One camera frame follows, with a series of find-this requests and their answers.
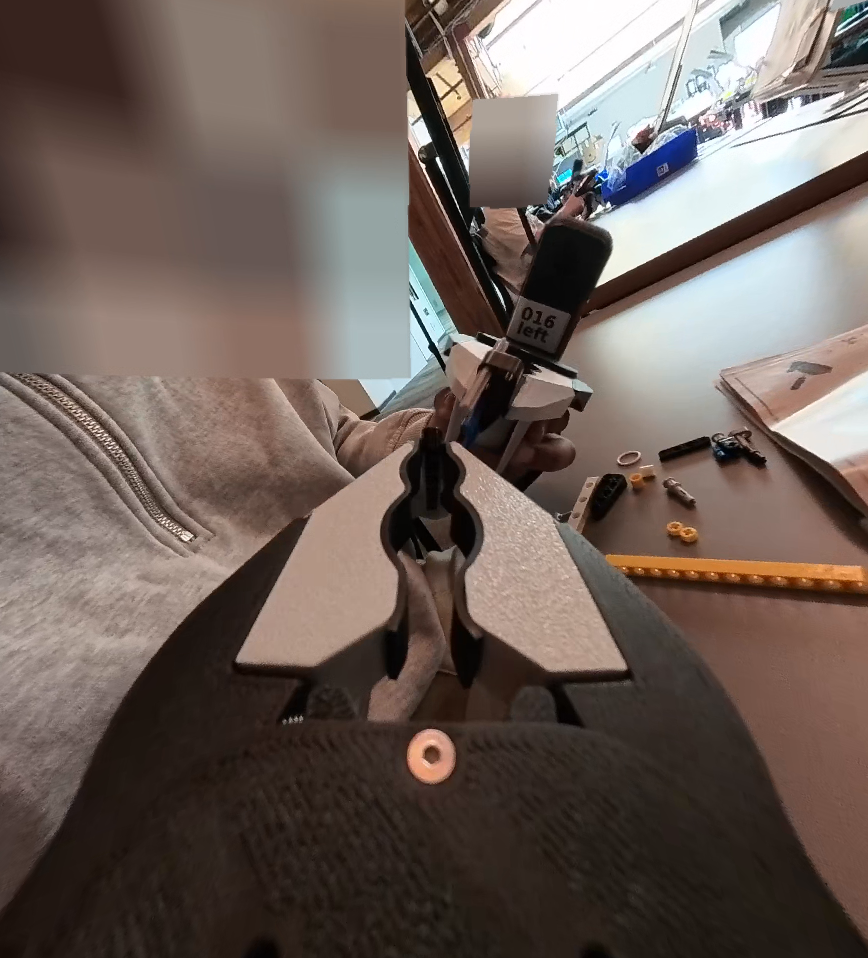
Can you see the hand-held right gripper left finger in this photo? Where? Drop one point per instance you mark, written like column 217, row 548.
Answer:
column 322, row 591

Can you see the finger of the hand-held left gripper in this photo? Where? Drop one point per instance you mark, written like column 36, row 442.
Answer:
column 546, row 393
column 468, row 374

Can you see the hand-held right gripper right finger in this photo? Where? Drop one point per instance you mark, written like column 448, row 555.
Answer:
column 546, row 599

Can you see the black and blue lego assembly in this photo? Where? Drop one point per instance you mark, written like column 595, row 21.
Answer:
column 432, row 471

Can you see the person's left forearm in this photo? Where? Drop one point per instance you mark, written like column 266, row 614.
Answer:
column 389, row 441

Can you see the white lego beam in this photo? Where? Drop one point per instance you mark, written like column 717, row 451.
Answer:
column 589, row 490

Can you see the short black lego beam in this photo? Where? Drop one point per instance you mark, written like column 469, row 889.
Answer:
column 607, row 495

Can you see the yellow lego double bush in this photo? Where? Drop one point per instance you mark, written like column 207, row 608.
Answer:
column 674, row 529

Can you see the short black lego axle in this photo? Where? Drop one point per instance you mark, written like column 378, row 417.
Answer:
column 685, row 447

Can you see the grey lego pin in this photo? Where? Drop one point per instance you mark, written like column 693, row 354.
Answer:
column 675, row 488

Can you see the blue and black lego cluster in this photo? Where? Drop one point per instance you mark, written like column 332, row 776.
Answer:
column 722, row 447

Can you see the long yellow lego beam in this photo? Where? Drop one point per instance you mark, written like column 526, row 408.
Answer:
column 741, row 576

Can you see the lego instruction booklet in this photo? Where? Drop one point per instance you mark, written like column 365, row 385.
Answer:
column 838, row 419

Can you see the person's left hand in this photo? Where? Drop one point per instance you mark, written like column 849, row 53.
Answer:
column 546, row 449

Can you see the small blue bin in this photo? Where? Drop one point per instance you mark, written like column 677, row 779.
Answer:
column 658, row 165

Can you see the black tripod stand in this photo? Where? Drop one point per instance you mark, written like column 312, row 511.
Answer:
column 428, row 153

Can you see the person in grey hoodie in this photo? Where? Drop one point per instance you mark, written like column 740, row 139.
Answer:
column 67, row 561

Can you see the cardboard sheet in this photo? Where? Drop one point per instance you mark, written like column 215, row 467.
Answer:
column 793, row 45

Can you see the wooden post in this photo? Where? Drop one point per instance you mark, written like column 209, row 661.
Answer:
column 441, row 239

